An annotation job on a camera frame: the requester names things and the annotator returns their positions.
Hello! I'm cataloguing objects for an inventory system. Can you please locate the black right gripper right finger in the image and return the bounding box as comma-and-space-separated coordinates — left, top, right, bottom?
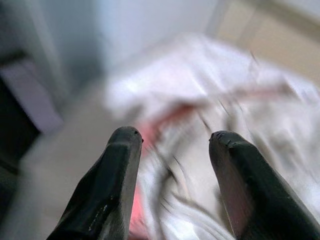
208, 130, 320, 240

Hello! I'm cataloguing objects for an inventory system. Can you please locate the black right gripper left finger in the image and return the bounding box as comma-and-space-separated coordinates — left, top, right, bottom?
46, 126, 144, 240

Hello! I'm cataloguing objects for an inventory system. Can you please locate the white cloth with pink print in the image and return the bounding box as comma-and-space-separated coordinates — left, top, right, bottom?
104, 33, 320, 240

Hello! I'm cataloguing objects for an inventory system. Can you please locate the dark cabinet with grey panel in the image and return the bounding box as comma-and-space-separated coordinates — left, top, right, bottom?
0, 49, 63, 176

